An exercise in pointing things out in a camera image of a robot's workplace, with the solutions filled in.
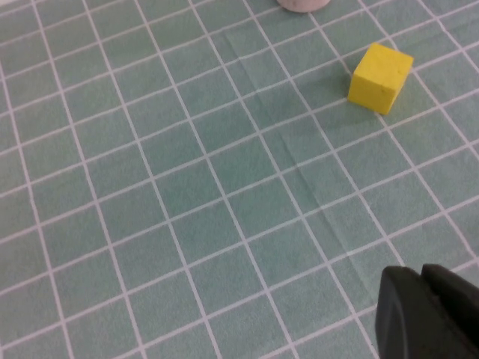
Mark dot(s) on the yellow foam cube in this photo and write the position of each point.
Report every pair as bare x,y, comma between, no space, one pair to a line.
378,78

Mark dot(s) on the green white-grid tablecloth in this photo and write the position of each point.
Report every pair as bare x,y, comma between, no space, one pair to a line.
168,187

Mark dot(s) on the pink speckled plastic cup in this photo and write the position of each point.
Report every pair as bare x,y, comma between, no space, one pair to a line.
303,4

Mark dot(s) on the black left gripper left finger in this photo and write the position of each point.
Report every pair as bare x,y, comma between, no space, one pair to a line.
404,318

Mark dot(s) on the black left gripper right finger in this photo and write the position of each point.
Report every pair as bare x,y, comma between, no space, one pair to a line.
458,310

